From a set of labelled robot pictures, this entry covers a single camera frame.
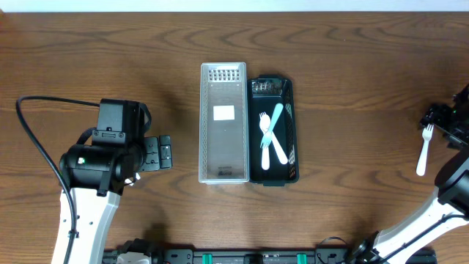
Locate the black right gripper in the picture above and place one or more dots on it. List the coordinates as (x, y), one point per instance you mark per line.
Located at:
(438, 117)

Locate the clear perforated plastic basket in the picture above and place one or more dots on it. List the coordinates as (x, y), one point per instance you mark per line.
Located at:
(223, 124)

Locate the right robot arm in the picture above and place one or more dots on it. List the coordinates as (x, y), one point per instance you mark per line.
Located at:
(445, 210)

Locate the light blue plastic fork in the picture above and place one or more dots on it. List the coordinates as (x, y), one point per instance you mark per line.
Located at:
(268, 136)

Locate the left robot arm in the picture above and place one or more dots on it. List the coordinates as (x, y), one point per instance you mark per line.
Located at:
(96, 176)

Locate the black aluminium mounting rail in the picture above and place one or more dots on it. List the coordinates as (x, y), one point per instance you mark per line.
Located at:
(141, 251)

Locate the black perforated plastic basket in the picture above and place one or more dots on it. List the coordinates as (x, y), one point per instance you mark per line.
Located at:
(264, 92)

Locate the white plastic fork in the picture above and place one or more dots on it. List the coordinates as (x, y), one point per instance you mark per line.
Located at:
(426, 136)
(264, 123)
(279, 150)

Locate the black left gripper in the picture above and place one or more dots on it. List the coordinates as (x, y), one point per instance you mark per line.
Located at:
(163, 151)

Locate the white plastic spoon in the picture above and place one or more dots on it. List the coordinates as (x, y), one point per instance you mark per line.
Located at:
(132, 180)

